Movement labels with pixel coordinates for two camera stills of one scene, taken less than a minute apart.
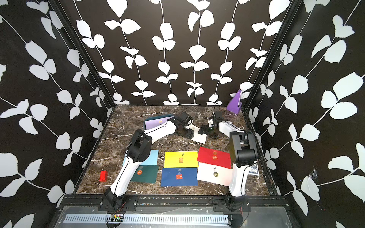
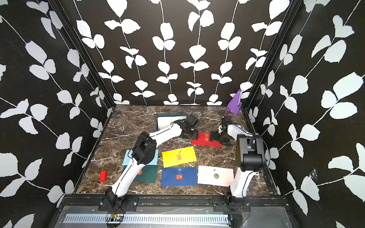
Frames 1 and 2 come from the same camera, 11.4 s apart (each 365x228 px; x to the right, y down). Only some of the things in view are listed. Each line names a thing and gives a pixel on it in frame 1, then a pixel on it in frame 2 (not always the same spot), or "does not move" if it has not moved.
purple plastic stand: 235,104 does not move
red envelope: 214,156 to 204,139
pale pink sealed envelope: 214,174 does not move
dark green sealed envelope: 146,174 does not move
